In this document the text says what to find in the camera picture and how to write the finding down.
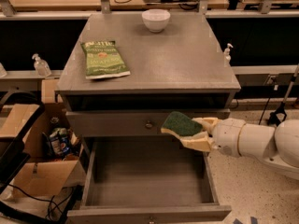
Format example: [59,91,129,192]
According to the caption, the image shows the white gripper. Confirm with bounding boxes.
[180,117,246,157]

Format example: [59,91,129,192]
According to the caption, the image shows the green and yellow sponge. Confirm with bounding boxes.
[161,111,207,139]

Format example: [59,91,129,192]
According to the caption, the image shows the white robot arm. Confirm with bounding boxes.
[180,118,299,179]

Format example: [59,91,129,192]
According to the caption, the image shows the round metal drawer knob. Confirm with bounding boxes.
[145,120,153,129]

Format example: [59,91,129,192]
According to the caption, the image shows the open grey bottom drawer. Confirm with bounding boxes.
[68,136,231,224]

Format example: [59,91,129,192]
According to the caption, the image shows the grey wooden drawer cabinet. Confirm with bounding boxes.
[55,10,241,224]

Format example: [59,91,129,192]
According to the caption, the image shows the closed grey middle drawer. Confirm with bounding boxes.
[65,108,231,138]

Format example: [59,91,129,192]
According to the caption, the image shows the black metal stand base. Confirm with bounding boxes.
[266,64,299,127]

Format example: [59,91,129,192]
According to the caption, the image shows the small white pump bottle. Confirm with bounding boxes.
[223,43,233,63]

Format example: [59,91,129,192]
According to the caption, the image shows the white ceramic bowl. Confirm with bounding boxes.
[142,9,171,33]

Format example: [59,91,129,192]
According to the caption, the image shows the green potato chip bag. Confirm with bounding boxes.
[81,41,131,79]

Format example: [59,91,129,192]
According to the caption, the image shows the snack packets in box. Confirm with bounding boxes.
[42,128,80,158]

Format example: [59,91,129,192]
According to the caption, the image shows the open cardboard box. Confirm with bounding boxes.
[1,80,78,198]

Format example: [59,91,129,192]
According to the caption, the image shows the clear hand sanitizer bottle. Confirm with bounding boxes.
[32,53,51,77]

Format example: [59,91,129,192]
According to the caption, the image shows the black floor cable left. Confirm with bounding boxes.
[0,184,82,224]

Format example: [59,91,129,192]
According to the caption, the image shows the black chair frame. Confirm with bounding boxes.
[0,90,45,193]

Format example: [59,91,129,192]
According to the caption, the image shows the wooden desk with metal frame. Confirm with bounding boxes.
[0,0,299,19]

